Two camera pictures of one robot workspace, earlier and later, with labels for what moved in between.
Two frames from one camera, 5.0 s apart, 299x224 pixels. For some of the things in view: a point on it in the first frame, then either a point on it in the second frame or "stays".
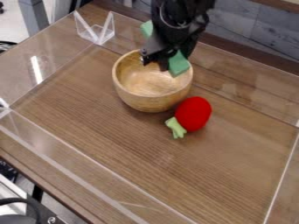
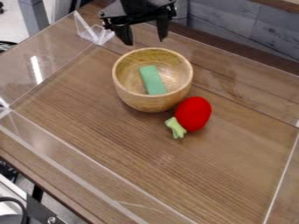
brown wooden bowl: (147, 88) stays
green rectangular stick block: (178, 62) to (152, 80)
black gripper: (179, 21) to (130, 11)
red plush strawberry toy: (193, 115) stays
